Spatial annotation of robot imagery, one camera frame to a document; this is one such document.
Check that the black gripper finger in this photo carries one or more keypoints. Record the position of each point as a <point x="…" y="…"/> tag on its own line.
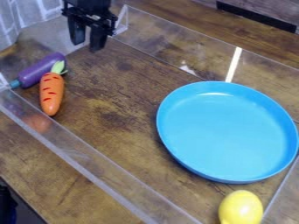
<point x="77" y="30"/>
<point x="98" y="38"/>

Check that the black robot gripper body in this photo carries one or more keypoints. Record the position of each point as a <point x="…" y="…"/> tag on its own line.
<point x="93" y="12"/>

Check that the purple toy eggplant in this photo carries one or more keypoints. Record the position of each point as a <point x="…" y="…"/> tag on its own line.
<point x="31" y="75"/>

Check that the orange toy carrot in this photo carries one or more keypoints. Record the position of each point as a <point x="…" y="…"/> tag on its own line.
<point x="53" y="88"/>

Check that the blue plastic plate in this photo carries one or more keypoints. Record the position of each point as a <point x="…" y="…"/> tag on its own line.
<point x="227" y="132"/>

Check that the yellow toy lemon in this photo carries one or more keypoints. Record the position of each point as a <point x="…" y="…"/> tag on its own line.
<point x="241" y="208"/>

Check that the clear acrylic corner bracket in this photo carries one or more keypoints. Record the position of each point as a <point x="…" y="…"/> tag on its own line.
<point x="122" y="23"/>

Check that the clear acrylic enclosure wall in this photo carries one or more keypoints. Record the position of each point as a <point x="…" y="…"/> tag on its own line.
<point x="91" y="165"/>

